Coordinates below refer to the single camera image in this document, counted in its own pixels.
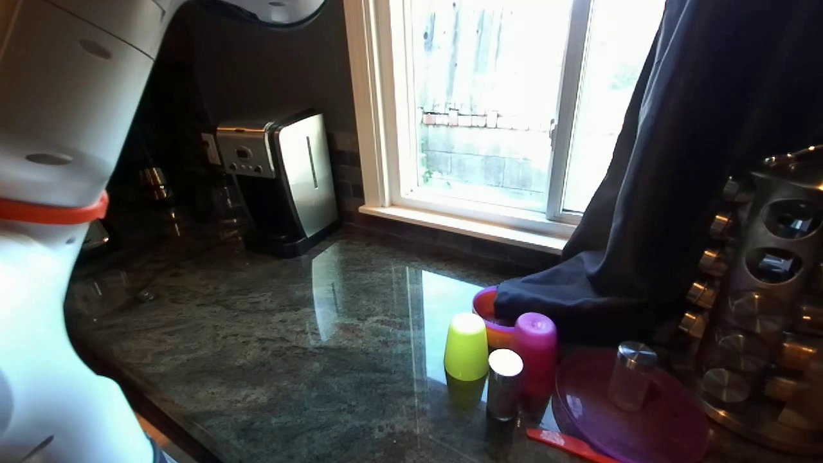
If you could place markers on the dark navy fabric curtain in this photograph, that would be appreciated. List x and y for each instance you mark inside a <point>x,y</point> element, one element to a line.
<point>685,171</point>

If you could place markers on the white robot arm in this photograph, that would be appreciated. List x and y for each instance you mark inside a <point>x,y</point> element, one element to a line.
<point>59,128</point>

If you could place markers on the lime green plastic cup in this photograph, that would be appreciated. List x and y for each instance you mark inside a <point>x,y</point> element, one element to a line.
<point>466,347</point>

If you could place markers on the silver toaster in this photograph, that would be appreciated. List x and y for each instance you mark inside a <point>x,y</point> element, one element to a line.
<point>284,181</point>

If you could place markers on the white framed window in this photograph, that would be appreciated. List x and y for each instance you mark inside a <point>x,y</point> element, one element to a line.
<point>478,102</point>

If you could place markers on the magenta plastic cup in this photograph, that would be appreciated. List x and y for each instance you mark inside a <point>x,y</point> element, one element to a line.
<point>536,349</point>

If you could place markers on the orange plastic utensil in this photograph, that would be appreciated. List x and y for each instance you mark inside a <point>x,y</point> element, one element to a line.
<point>567,445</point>

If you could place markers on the glass shaker with metal lid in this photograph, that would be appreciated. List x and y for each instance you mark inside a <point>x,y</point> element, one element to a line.
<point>634,376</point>

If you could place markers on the metal spice jar rack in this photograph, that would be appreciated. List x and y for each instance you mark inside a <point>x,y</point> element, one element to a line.
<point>761,298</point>

